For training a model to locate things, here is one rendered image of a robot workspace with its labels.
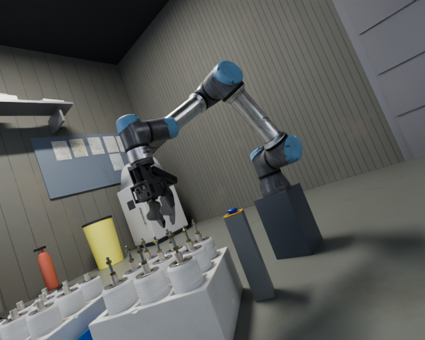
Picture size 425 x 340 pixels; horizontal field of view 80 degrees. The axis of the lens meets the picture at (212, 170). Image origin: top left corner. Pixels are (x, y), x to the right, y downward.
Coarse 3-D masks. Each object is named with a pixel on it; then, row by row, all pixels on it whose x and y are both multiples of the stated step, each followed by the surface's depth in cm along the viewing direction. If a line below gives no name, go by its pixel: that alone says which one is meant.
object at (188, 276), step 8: (192, 256) 78; (184, 264) 73; (192, 264) 74; (168, 272) 74; (176, 272) 72; (184, 272) 72; (192, 272) 73; (200, 272) 76; (176, 280) 72; (184, 280) 72; (192, 280) 72; (200, 280) 74; (176, 288) 73; (184, 288) 72; (192, 288) 72
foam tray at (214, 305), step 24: (216, 264) 85; (216, 288) 74; (240, 288) 99; (120, 312) 75; (144, 312) 71; (168, 312) 70; (192, 312) 68; (216, 312) 67; (96, 336) 74; (120, 336) 73; (144, 336) 71; (168, 336) 70; (192, 336) 68; (216, 336) 67
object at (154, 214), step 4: (156, 200) 81; (148, 204) 78; (152, 204) 79; (156, 204) 80; (160, 204) 80; (152, 208) 79; (156, 208) 80; (148, 212) 77; (152, 212) 78; (156, 212) 79; (160, 212) 80; (148, 216) 77; (152, 216) 78; (156, 216) 79; (160, 216) 79; (148, 220) 76; (152, 220) 78; (156, 220) 79; (160, 220) 79; (164, 220) 80; (160, 224) 80; (164, 224) 80
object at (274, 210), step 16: (288, 192) 113; (256, 208) 123; (272, 208) 118; (288, 208) 113; (304, 208) 120; (272, 224) 119; (288, 224) 114; (304, 224) 114; (272, 240) 121; (288, 240) 116; (304, 240) 111; (320, 240) 121; (288, 256) 117
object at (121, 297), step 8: (128, 280) 81; (112, 288) 77; (120, 288) 77; (128, 288) 79; (104, 296) 77; (112, 296) 76; (120, 296) 77; (128, 296) 78; (136, 296) 81; (112, 304) 76; (120, 304) 77; (128, 304) 77; (112, 312) 76
